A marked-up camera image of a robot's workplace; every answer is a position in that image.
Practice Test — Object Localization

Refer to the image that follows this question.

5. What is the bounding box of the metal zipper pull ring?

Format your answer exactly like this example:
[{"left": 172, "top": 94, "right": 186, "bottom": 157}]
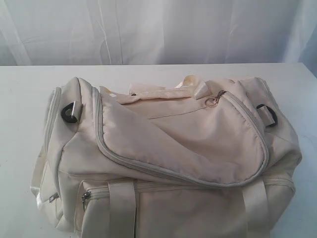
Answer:
[{"left": 204, "top": 90, "right": 226, "bottom": 109}]

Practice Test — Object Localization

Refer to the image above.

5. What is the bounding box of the cream duffel bag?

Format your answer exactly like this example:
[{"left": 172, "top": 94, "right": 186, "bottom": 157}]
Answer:
[{"left": 30, "top": 75, "right": 302, "bottom": 238}]

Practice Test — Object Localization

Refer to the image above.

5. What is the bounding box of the white backdrop curtain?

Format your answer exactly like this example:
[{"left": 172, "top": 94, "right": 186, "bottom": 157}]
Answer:
[{"left": 0, "top": 0, "right": 317, "bottom": 65}]

